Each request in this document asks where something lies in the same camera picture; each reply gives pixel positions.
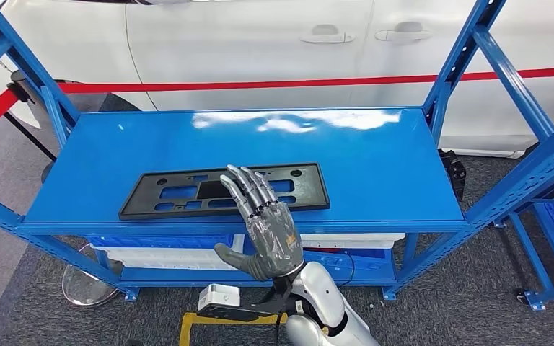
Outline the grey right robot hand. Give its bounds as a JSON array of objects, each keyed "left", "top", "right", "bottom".
[{"left": 213, "top": 164, "right": 305, "bottom": 283}]

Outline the black plastic panel part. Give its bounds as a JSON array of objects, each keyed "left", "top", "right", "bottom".
[{"left": 118, "top": 162, "right": 331, "bottom": 221}]

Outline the blue metal shelf rack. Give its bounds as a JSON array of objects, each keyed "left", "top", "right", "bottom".
[
  {"left": 492, "top": 188, "right": 554, "bottom": 312},
  {"left": 0, "top": 0, "right": 554, "bottom": 303}
]

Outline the white plastic crate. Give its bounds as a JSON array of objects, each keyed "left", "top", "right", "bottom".
[
  {"left": 303, "top": 239, "right": 397, "bottom": 250},
  {"left": 90, "top": 234, "right": 245, "bottom": 264},
  {"left": 107, "top": 257, "right": 242, "bottom": 272},
  {"left": 301, "top": 233, "right": 406, "bottom": 244}
]

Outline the white car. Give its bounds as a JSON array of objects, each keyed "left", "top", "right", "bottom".
[{"left": 0, "top": 0, "right": 554, "bottom": 159}]

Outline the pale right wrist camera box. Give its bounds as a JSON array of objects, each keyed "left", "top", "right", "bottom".
[{"left": 197, "top": 284, "right": 242, "bottom": 311}]

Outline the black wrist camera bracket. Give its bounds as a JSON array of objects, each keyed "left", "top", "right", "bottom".
[{"left": 198, "top": 281, "right": 297, "bottom": 321}]

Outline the black strap device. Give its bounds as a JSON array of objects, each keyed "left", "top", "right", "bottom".
[{"left": 438, "top": 148, "right": 467, "bottom": 202}]

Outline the white car door handle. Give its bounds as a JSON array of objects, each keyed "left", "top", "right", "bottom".
[
  {"left": 374, "top": 21, "right": 434, "bottom": 43},
  {"left": 299, "top": 25, "right": 356, "bottom": 45}
]

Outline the black-headed stanchion post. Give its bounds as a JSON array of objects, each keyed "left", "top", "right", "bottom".
[{"left": 6, "top": 68, "right": 68, "bottom": 185}]

